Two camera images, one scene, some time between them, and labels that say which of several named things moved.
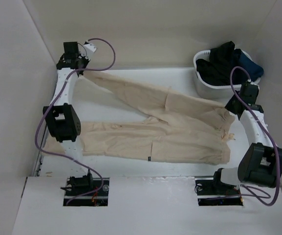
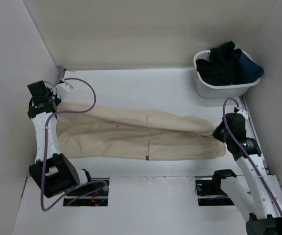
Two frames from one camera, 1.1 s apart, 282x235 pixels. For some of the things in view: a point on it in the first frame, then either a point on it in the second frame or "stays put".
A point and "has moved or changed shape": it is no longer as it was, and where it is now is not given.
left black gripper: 86,60 to 58,100
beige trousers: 173,127 has moved or changed shape
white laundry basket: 206,89 stays put
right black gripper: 229,107 to 216,132
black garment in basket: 223,58 stays put
